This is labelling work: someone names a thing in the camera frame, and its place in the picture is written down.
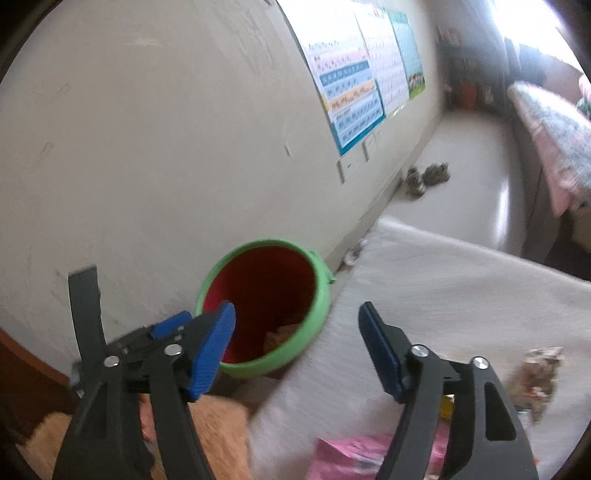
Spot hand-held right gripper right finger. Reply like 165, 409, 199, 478
358, 301, 540, 480

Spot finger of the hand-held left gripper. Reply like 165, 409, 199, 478
68, 265, 109, 370
106, 312, 194, 356

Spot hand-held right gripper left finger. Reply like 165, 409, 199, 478
52, 301, 237, 480

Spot green bucket with red inside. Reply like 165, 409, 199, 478
194, 239, 335, 380

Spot silver printed wrapper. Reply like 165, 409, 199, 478
505, 346, 565, 423

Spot orange paper scrap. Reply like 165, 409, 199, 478
262, 323, 305, 358

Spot tan fluffy blanket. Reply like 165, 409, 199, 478
18, 394, 252, 480

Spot white fleece blanket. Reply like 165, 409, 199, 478
249, 217, 591, 480

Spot brown wooden furniture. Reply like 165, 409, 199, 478
0, 328, 77, 439

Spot pink plastic packet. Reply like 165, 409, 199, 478
307, 422, 451, 480

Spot pink floral quilt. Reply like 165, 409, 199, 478
507, 80, 591, 217

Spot dark shelf unit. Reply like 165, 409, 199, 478
436, 25, 509, 112

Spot dark cloth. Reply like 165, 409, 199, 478
503, 37, 568, 88

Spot white wall socket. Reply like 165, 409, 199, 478
336, 154, 363, 184
362, 129, 382, 161

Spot blue bordered wall poster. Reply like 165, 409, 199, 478
277, 0, 386, 158

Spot white pink wall poster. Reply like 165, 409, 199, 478
353, 0, 411, 116

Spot teal wall poster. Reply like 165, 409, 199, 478
385, 9, 426, 100

